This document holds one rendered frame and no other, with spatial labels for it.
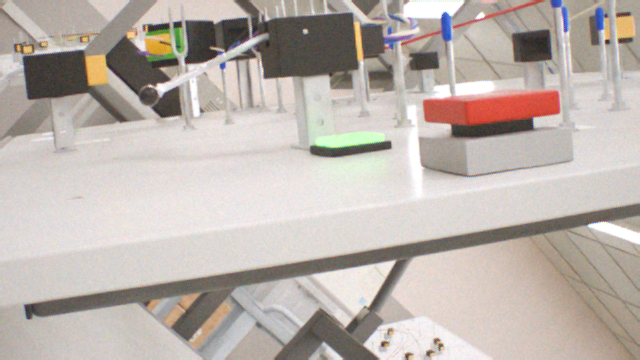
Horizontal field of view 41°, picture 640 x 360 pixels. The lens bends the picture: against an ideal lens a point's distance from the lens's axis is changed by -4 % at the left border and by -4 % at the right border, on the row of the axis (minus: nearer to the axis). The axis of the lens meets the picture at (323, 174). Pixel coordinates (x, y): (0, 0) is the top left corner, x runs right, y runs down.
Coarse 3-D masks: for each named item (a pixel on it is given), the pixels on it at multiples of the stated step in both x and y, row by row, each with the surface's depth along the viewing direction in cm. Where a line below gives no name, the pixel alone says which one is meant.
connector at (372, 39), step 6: (360, 30) 61; (366, 30) 61; (372, 30) 61; (378, 30) 61; (366, 36) 61; (372, 36) 61; (378, 36) 61; (366, 42) 61; (372, 42) 61; (378, 42) 61; (366, 48) 61; (372, 48) 61; (378, 48) 61; (384, 48) 61; (366, 54) 61; (372, 54) 61
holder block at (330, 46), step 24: (264, 24) 60; (288, 24) 58; (312, 24) 59; (336, 24) 59; (264, 48) 61; (288, 48) 58; (312, 48) 59; (336, 48) 59; (264, 72) 62; (288, 72) 58; (312, 72) 59; (336, 72) 60
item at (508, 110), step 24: (456, 96) 42; (480, 96) 40; (504, 96) 40; (528, 96) 40; (552, 96) 40; (432, 120) 43; (456, 120) 40; (480, 120) 39; (504, 120) 40; (528, 120) 41
